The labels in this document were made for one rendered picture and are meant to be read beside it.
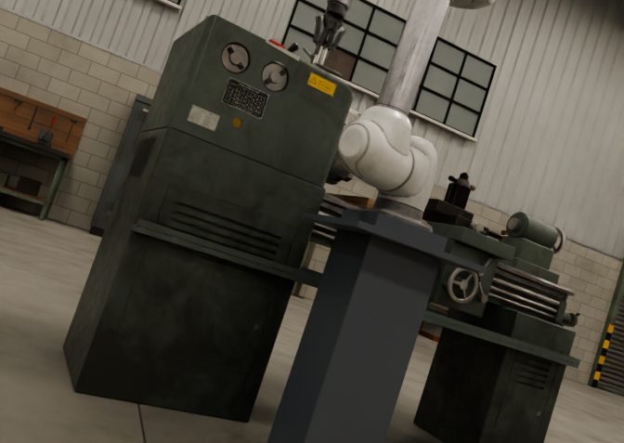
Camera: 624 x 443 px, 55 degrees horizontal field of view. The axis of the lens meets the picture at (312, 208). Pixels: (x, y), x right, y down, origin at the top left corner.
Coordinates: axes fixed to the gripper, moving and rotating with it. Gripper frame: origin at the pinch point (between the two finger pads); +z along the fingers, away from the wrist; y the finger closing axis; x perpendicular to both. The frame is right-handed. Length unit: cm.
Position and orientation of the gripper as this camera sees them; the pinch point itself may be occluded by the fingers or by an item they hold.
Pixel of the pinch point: (319, 56)
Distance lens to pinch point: 234.4
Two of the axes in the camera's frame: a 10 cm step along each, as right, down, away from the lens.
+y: 8.4, 3.2, 4.5
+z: -3.2, 9.4, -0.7
